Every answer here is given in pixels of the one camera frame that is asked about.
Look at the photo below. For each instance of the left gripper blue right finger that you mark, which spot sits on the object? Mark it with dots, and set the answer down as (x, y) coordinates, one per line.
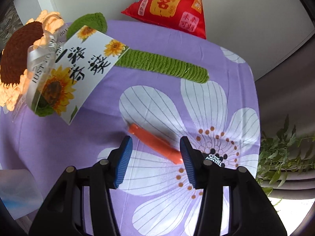
(191, 161)

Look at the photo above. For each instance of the white bookshelf cabinet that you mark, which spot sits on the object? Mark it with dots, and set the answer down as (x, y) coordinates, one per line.
(262, 33)

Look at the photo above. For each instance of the orange utility knife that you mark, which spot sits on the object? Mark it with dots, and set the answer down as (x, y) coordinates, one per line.
(155, 143)

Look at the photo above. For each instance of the sunflower greeting card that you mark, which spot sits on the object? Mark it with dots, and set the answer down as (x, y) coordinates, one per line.
(80, 65)

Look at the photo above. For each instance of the purple floral tablecloth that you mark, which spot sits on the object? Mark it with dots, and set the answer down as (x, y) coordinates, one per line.
(219, 117)

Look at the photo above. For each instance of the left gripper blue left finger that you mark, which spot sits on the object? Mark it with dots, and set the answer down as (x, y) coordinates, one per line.
(121, 160)

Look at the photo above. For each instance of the red triangular pillow charm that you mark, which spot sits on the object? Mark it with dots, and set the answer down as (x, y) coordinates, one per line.
(182, 15)

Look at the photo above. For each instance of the translucent plastic cup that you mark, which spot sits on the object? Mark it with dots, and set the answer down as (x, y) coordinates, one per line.
(19, 192)

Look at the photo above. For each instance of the green potted plant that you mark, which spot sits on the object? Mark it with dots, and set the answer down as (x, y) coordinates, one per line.
(286, 164)

